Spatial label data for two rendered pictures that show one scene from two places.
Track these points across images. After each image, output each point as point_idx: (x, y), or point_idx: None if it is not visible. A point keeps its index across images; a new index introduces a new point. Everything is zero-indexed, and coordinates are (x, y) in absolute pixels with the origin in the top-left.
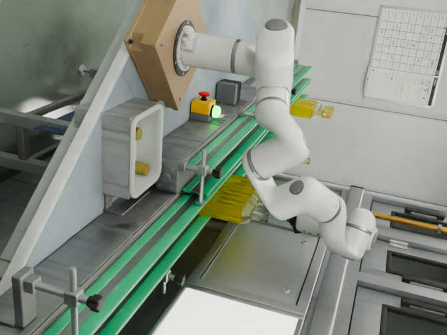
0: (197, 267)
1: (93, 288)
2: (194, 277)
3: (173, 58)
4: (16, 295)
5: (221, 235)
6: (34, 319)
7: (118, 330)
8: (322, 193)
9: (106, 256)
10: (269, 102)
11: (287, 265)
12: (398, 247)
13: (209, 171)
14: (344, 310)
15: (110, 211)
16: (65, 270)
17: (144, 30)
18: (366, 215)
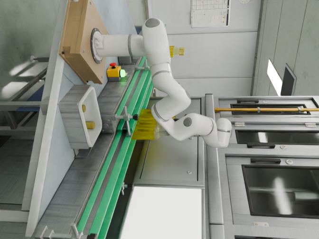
0: (136, 171)
1: (84, 215)
2: (136, 178)
3: (92, 55)
4: None
5: (144, 146)
6: None
7: (106, 233)
8: (202, 122)
9: (86, 191)
10: (160, 75)
11: (185, 155)
12: (239, 126)
13: (131, 117)
14: (223, 174)
15: (79, 157)
16: (64, 208)
17: (70, 44)
18: (226, 122)
